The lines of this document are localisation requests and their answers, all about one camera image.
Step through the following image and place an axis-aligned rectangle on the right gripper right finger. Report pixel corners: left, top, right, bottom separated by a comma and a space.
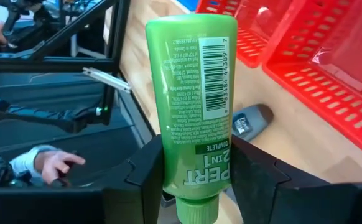
230, 135, 359, 224

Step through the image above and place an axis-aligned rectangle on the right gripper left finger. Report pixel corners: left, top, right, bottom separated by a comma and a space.
101, 134, 166, 224

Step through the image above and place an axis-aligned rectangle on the dark grey toiletry tube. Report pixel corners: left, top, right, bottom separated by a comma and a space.
231, 103, 274, 142

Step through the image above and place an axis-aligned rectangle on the green Pert shampoo bottle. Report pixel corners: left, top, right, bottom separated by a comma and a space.
145, 12, 239, 224

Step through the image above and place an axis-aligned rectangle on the person's forearm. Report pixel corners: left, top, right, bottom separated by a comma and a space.
9, 144, 57, 179

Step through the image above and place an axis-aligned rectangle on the person's hand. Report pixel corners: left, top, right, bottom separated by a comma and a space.
34, 150, 87, 185

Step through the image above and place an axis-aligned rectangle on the silver metal bar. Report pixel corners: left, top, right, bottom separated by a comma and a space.
82, 67, 131, 94

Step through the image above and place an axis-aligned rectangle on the red slotted plastic basket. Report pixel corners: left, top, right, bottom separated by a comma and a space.
235, 0, 294, 69
195, 0, 247, 17
261, 0, 362, 162

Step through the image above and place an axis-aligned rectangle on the blue slotted plastic basket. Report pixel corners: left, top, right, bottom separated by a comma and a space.
177, 0, 199, 12

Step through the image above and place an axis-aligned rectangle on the black aluminium rig frame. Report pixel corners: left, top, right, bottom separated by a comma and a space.
0, 0, 132, 125

